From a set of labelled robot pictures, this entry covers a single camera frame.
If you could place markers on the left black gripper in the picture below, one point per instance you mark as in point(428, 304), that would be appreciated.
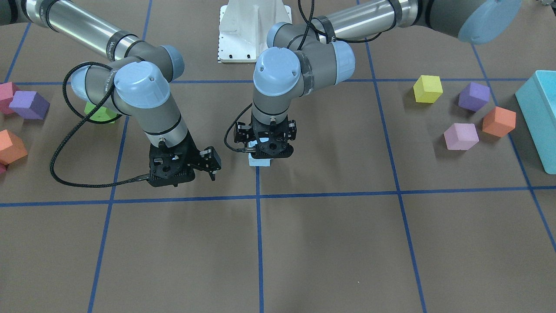
point(240, 132)

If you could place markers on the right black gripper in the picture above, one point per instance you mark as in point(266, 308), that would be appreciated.
point(191, 151)

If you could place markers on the light blue block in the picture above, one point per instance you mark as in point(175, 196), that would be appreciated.
point(259, 162)
point(253, 145)

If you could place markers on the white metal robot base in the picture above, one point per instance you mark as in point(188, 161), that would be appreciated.
point(244, 25)

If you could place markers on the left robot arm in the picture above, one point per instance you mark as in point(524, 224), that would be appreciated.
point(471, 21)

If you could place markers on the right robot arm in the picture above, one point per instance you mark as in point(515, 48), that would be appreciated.
point(134, 83)

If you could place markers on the green foam block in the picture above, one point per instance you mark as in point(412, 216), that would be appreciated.
point(101, 115)

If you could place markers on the brown paper table mat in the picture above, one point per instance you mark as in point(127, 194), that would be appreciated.
point(372, 213)

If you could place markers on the yellow foam block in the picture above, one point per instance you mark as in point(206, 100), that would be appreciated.
point(427, 89)

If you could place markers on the pink foam block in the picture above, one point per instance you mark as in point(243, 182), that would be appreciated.
point(461, 136)

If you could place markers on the purple block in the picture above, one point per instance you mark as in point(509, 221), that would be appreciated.
point(29, 105)
point(474, 97)

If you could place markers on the orange block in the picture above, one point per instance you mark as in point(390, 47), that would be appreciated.
point(12, 147)
point(499, 122)

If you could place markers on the maroon block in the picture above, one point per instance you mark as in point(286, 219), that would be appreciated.
point(7, 92)

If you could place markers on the turquoise foam box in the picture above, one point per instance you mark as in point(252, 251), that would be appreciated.
point(537, 100)

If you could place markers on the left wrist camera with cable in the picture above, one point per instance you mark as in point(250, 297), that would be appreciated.
point(303, 58)

